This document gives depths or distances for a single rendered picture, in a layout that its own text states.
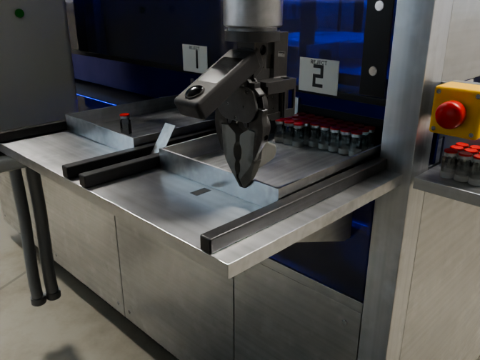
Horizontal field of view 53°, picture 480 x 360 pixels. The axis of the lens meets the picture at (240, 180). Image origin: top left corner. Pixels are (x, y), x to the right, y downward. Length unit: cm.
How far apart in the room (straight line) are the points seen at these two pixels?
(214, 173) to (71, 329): 133
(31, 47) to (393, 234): 104
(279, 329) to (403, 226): 44
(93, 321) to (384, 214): 136
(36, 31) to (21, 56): 8
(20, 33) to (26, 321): 110
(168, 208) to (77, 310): 141
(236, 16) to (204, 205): 26
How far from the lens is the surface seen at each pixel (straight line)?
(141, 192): 74
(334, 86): 87
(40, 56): 145
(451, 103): 75
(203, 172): 74
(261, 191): 67
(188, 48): 113
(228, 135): 66
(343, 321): 103
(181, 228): 62
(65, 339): 192
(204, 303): 136
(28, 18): 143
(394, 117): 82
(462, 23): 89
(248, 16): 61
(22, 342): 197
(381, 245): 90
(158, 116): 119
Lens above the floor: 116
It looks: 21 degrees down
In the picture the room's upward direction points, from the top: straight up
